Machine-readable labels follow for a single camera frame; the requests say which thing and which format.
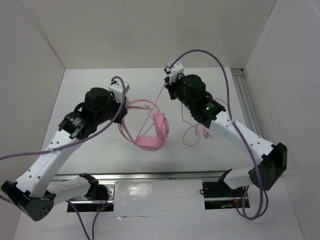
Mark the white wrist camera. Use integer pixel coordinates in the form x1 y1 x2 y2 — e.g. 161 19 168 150
164 60 184 85
108 80 130 103

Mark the pink gaming headset with cable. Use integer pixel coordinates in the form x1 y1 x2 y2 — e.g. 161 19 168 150
117 86 226 153

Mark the aluminium side rail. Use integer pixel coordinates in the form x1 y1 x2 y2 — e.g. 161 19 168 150
231 67 276 177

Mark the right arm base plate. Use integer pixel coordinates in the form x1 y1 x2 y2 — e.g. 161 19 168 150
199 181 245 210

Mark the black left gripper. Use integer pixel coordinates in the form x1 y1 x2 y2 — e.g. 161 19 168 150
95 93 127 125

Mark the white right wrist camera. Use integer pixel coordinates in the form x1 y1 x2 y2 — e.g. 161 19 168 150
164 60 184 85

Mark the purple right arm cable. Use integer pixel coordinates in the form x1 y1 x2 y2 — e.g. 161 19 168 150
166 49 270 221

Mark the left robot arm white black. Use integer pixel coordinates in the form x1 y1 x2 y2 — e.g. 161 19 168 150
0 87 127 222

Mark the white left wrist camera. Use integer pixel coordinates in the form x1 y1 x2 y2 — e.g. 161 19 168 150
108 80 130 103

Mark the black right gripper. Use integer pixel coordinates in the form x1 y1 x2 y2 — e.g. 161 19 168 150
164 72 195 110

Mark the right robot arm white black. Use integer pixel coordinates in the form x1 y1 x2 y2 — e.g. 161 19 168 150
164 73 288 196

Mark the aluminium front rail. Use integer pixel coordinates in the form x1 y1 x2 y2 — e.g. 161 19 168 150
49 169 275 185

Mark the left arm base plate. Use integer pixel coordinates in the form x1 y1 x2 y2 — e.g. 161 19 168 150
69 181 116 213

